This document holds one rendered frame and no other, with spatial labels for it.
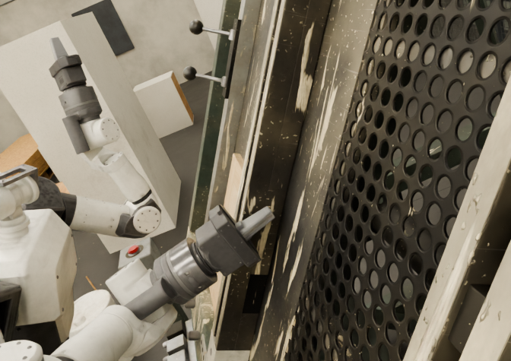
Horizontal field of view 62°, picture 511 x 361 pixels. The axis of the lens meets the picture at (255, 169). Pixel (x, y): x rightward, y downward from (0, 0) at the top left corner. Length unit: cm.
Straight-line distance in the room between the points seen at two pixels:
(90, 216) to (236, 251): 58
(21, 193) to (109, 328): 40
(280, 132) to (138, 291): 34
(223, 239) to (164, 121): 543
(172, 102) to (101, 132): 488
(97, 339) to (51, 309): 33
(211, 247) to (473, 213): 49
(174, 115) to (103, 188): 271
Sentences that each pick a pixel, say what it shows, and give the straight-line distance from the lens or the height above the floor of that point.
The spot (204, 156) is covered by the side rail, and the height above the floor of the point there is 114.
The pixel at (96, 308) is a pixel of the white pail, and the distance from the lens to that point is 256.
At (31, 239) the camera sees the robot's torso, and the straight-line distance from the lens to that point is 97.
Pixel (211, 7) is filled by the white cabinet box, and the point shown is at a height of 138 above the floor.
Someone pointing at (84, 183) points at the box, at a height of 65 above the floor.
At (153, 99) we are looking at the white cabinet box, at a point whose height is 53.
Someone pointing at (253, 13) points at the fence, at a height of 152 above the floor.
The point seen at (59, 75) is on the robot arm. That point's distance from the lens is 120.
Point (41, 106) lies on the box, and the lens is 342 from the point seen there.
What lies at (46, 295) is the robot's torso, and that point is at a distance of 93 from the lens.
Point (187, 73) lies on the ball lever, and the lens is 118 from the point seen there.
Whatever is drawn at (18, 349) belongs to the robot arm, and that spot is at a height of 136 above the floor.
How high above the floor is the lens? 163
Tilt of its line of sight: 24 degrees down
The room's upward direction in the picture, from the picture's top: 23 degrees counter-clockwise
